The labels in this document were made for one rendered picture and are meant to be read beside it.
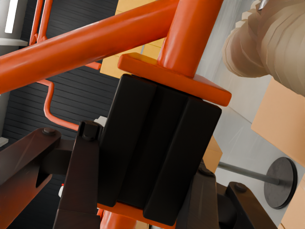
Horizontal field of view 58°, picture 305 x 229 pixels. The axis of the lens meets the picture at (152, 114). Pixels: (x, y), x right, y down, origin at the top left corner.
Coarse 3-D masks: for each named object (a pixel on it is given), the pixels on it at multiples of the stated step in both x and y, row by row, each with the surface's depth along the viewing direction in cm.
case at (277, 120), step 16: (272, 80) 33; (272, 96) 32; (288, 96) 28; (272, 112) 30; (288, 112) 27; (304, 112) 25; (256, 128) 33; (272, 128) 29; (288, 128) 26; (304, 128) 24; (288, 144) 26; (304, 144) 23; (304, 160) 23
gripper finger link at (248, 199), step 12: (228, 192) 14; (240, 192) 13; (240, 204) 12; (252, 204) 13; (240, 216) 12; (252, 216) 12; (264, 216) 12; (228, 228) 14; (240, 228) 12; (252, 228) 11; (264, 228) 11; (276, 228) 11
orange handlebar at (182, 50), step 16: (192, 0) 14; (208, 0) 14; (176, 16) 14; (192, 16) 14; (208, 16) 14; (176, 32) 14; (192, 32) 14; (208, 32) 14; (176, 48) 14; (192, 48) 14; (160, 64) 15; (176, 64) 14; (192, 64) 14; (112, 224) 17; (128, 224) 17
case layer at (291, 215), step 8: (304, 176) 103; (304, 184) 102; (296, 192) 105; (304, 192) 101; (296, 200) 103; (304, 200) 99; (288, 208) 107; (296, 208) 102; (304, 208) 98; (288, 216) 105; (296, 216) 101; (304, 216) 97; (280, 224) 108; (288, 224) 104; (296, 224) 100; (304, 224) 96
